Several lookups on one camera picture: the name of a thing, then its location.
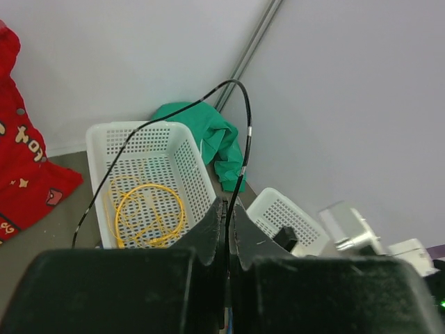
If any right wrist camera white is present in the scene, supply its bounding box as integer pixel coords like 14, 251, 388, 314
318, 201, 438, 277

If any white basket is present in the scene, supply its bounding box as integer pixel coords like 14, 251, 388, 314
247, 188, 330, 257
86, 121, 216, 248

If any white basket centre back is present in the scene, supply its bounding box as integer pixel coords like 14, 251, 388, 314
86, 121, 216, 248

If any thin black cable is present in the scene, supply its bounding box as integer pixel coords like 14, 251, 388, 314
71, 79, 252, 276

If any red printed pillow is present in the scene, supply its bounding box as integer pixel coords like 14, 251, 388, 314
1, 23, 83, 243

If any thick yellow cable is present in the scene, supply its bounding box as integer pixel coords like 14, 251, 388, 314
113, 184, 186, 250

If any green cloth garment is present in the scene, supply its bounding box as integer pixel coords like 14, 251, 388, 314
151, 102, 243, 192

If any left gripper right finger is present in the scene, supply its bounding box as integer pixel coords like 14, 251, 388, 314
228, 206, 444, 333

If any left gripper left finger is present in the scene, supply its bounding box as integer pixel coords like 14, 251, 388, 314
1, 198, 227, 333

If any white basket right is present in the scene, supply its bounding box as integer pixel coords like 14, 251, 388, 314
247, 188, 330, 257

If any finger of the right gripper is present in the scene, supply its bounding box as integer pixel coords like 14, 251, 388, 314
273, 226, 298, 251

